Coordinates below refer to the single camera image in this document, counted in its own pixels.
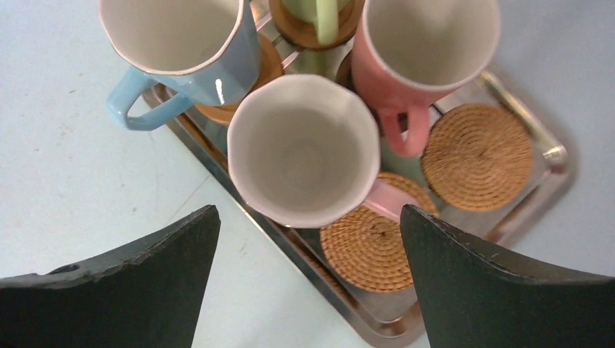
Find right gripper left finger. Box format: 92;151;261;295
1;205;220;347

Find light wood coaster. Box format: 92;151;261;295
268;0;365;50
195;33;284;125

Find dark wood coaster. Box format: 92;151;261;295
335;52;355;92

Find green cup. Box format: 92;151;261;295
281;0;354;49

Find metal tray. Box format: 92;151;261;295
168;1;577;347

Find blue mug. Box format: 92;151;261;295
98;0;261;131

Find pink cup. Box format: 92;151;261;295
351;0;501;157
227;74;417;228

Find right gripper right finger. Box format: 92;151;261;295
400;205;614;347

